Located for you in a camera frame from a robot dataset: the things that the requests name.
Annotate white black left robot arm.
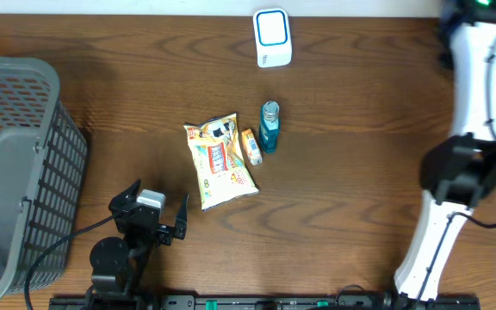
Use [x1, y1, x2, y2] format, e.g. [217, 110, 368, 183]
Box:
[90, 180, 189, 296]

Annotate small orange white carton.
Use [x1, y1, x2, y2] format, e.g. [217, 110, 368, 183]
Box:
[241, 129, 263, 165]

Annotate yellow snack bag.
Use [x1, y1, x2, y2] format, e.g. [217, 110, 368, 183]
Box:
[183, 113, 259, 211]

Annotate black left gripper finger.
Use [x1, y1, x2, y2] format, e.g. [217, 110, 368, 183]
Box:
[108, 179, 141, 211]
[174, 194, 189, 239]

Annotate teal mouthwash bottle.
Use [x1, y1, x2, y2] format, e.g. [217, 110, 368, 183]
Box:
[259, 101, 281, 153]

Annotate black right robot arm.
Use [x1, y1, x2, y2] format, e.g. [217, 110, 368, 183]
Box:
[390, 0, 496, 309]

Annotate grey plastic shopping basket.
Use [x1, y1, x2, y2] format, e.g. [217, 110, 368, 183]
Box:
[0, 57, 89, 299]

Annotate white barcode scanner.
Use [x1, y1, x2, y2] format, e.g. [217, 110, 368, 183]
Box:
[252, 8, 293, 68]

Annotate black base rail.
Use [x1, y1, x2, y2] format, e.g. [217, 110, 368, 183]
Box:
[48, 292, 481, 310]

